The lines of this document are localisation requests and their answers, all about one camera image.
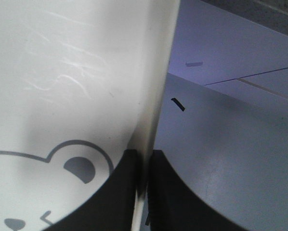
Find cream bear serving tray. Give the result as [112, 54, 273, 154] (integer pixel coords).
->
[0, 0, 180, 231]

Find grey side cabinet doors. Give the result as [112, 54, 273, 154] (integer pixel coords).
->
[169, 0, 288, 102]

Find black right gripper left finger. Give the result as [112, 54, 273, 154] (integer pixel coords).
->
[46, 149, 139, 231]

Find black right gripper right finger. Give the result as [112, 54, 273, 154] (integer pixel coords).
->
[147, 150, 243, 231]

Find small black floor scrap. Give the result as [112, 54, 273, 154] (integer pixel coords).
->
[171, 98, 185, 111]

